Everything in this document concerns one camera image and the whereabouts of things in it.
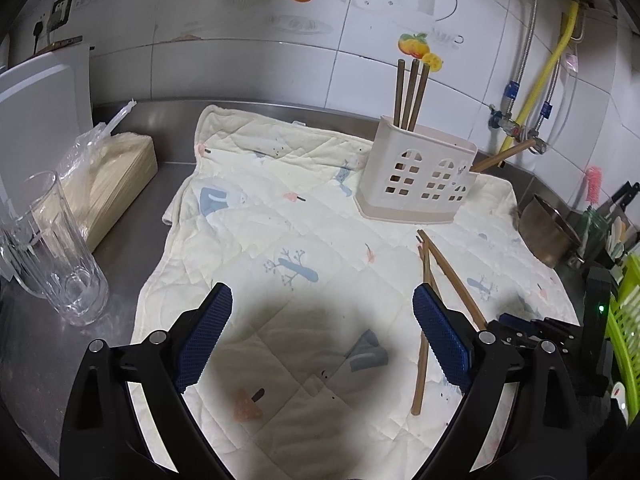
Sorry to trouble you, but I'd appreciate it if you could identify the green dish rack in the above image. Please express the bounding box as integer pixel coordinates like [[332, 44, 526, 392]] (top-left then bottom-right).
[[606, 254, 639, 394]]

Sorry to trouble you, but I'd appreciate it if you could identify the yellow gas hose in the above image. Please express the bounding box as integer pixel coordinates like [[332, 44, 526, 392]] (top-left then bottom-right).
[[498, 0, 582, 156]]

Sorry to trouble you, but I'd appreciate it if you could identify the white cutting board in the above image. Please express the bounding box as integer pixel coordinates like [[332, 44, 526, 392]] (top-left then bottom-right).
[[0, 44, 93, 220]]

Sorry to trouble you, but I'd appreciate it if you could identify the braided steel hose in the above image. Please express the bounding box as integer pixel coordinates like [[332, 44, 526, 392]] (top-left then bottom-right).
[[502, 0, 542, 122]]

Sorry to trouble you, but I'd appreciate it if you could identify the black-handled knife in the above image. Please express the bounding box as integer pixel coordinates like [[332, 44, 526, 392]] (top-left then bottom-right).
[[598, 181, 640, 218]]

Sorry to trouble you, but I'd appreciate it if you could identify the wooden chopstick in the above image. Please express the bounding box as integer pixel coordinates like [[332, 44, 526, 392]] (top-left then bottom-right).
[[416, 230, 487, 330], [393, 58, 406, 127], [400, 58, 420, 129], [410, 242, 432, 416], [407, 64, 430, 131], [471, 138, 537, 174]]

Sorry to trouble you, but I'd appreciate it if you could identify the brass metal pot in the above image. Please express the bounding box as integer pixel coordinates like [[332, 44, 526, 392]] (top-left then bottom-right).
[[518, 195, 580, 268]]

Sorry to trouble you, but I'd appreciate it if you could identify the pink bottle brush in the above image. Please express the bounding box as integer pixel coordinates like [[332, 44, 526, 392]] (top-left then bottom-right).
[[586, 166, 602, 207]]

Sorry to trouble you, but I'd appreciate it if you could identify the beige house-shaped utensil holder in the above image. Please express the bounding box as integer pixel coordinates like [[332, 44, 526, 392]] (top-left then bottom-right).
[[355, 116, 477, 224]]

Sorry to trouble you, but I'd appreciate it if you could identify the plastic bag on box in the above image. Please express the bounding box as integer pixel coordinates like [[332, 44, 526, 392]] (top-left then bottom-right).
[[56, 100, 137, 214]]

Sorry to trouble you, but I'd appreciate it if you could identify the cream quilted printed mat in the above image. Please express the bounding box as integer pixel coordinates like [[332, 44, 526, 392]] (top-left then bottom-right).
[[127, 103, 582, 480]]

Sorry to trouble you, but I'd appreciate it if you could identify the clear glass mug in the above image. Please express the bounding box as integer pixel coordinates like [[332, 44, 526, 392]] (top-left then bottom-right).
[[1, 171, 110, 326]]

